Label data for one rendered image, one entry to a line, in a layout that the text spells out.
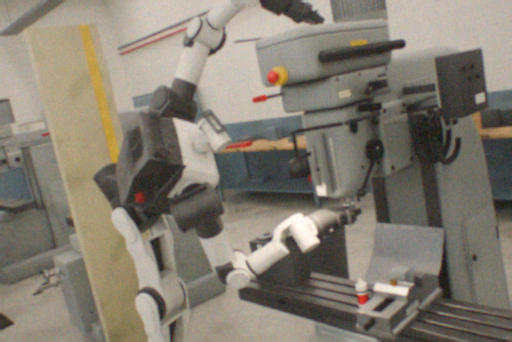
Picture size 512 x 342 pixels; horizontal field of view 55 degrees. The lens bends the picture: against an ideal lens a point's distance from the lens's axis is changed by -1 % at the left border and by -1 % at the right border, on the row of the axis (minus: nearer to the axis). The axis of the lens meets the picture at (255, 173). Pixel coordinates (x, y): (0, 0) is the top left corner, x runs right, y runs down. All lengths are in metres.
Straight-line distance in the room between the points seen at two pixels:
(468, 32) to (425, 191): 4.15
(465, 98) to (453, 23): 4.41
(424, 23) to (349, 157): 4.72
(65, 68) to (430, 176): 2.08
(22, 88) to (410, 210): 9.27
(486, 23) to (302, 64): 4.58
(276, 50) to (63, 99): 1.72
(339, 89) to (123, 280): 2.07
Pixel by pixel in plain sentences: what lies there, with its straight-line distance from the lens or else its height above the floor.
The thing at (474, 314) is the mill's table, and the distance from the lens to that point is 1.78.
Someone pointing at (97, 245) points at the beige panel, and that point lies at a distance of 3.12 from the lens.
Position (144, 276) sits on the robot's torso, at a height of 1.12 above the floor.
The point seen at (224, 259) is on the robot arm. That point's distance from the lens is 1.64.
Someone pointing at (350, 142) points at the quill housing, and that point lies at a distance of 1.67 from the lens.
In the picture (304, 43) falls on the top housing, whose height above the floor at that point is 1.84.
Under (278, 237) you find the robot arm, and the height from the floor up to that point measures 1.24.
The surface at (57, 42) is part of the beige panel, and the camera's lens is 3.09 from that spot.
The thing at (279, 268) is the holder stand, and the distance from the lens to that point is 2.13.
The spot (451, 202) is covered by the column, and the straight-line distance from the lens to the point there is 2.07.
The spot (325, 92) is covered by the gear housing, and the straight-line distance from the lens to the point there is 1.60.
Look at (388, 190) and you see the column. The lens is 2.16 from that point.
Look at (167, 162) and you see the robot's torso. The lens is 1.54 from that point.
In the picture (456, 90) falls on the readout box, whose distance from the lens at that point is 1.73.
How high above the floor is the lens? 1.74
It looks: 10 degrees down
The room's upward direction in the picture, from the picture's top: 11 degrees counter-clockwise
